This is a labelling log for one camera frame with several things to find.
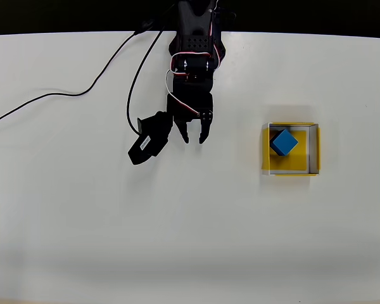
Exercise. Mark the black wrist-mounted camera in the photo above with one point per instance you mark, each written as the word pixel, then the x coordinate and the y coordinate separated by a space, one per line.
pixel 149 144

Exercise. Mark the blue cube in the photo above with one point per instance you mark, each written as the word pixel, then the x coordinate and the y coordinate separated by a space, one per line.
pixel 284 143

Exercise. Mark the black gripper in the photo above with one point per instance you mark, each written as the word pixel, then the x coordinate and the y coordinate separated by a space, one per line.
pixel 184 114

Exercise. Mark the yellow paper box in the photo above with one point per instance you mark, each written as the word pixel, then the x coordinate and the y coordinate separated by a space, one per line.
pixel 291 164

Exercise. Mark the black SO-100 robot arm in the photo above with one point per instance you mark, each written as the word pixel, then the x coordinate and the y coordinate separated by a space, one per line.
pixel 196 35

